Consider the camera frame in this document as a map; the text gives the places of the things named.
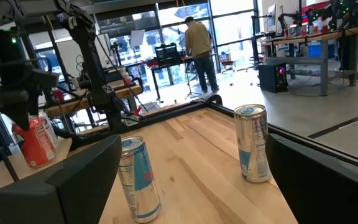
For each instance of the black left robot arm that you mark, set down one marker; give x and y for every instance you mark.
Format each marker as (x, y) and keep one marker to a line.
(85, 46)

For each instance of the wooden workbench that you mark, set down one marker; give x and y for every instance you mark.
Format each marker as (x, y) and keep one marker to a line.
(126, 91)
(322, 36)

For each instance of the white panel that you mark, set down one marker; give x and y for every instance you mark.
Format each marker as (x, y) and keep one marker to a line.
(137, 37)

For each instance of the blue silver Red Bull can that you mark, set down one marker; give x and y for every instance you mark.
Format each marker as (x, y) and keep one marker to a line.
(253, 146)
(138, 180)

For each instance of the black perforated crate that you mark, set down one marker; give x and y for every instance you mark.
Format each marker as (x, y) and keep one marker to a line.
(166, 54)

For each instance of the silver Diet Coke can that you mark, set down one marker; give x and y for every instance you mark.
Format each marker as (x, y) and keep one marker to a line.
(52, 130)

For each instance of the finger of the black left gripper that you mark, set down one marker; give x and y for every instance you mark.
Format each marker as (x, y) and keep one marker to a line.
(14, 104)
(45, 80)

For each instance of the black computer tower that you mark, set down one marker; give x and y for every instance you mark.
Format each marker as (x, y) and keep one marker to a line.
(272, 77)

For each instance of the blue bin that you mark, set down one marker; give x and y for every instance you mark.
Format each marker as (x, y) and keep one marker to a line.
(320, 49)

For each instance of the white monitor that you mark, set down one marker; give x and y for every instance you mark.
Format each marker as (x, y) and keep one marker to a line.
(272, 17)

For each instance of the red cart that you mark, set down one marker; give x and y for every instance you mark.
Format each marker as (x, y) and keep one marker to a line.
(227, 63)

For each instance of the black desk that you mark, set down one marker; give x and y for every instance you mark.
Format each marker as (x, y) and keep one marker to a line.
(166, 67)

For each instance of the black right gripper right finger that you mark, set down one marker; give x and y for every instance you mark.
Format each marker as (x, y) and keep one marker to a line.
(328, 199)

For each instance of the red Fanta strawberry can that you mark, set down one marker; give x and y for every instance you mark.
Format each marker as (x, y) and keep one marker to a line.
(37, 143)

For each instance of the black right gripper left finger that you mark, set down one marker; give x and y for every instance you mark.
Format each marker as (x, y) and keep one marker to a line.
(42, 202)

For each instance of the neighbouring black robot arms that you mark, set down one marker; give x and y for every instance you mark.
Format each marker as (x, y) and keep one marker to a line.
(350, 11)

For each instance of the person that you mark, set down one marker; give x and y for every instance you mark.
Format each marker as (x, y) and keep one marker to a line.
(197, 40)

